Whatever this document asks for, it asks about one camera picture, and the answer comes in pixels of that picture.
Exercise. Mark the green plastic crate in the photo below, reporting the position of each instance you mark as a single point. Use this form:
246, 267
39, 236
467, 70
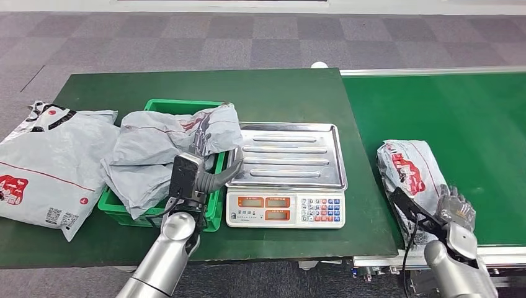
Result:
213, 205

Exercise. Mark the silver parcel bag red lettering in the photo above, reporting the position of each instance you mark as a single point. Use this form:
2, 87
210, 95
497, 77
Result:
407, 164

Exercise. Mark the grey parcel bag red picture print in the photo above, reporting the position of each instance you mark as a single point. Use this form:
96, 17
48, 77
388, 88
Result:
156, 140

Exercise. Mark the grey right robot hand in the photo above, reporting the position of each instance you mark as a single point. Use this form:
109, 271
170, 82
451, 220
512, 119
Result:
456, 207

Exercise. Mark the large grey bag QR codes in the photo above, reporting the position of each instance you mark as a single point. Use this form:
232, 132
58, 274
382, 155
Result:
49, 164

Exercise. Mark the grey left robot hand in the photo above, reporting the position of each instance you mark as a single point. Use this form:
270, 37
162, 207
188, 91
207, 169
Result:
213, 177

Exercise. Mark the white table foot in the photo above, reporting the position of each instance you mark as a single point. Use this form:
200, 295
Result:
308, 265

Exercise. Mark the white scale with steel tray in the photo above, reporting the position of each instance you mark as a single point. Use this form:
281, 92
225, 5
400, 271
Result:
296, 156

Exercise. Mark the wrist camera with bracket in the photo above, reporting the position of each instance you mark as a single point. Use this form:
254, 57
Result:
407, 205
183, 177

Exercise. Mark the green conveyor belt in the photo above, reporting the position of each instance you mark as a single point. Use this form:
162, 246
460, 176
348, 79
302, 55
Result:
452, 115

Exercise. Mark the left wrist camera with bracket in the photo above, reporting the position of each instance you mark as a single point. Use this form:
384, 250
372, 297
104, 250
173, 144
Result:
183, 177

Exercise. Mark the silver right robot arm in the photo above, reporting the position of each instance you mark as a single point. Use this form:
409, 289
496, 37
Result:
456, 271

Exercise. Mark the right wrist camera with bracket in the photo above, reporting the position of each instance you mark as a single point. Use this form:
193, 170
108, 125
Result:
407, 205

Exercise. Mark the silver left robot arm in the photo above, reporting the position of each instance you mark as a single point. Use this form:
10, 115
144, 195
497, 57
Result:
164, 259

